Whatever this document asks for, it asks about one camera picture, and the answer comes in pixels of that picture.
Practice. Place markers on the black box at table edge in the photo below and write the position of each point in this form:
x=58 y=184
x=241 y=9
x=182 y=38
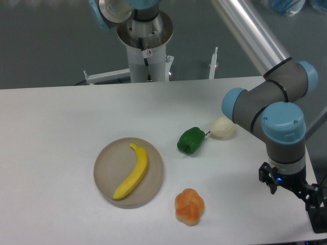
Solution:
x=317 y=217

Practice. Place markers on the green bell pepper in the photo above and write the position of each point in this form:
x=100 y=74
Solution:
x=191 y=140

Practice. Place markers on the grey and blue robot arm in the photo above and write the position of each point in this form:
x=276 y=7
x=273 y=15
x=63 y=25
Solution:
x=268 y=111

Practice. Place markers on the white upright bracket post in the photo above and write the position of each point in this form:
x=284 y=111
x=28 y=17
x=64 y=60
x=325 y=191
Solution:
x=213 y=64

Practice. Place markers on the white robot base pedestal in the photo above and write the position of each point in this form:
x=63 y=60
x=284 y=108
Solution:
x=145 y=44

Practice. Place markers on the blue plastic bag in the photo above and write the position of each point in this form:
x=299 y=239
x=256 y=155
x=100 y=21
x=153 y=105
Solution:
x=286 y=8

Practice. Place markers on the yellow banana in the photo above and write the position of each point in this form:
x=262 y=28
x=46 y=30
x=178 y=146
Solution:
x=128 y=185

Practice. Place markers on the white garlic bulb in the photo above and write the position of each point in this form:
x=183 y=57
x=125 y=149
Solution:
x=222 y=127

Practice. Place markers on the beige round plate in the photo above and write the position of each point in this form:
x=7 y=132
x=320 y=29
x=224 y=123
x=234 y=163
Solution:
x=117 y=161

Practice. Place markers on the orange knotted bread roll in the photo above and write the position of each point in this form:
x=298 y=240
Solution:
x=189 y=207

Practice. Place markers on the white metal frame bracket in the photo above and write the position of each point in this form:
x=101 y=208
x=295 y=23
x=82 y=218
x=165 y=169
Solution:
x=106 y=76

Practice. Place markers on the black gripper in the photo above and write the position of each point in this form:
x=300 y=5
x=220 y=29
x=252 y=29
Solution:
x=312 y=195

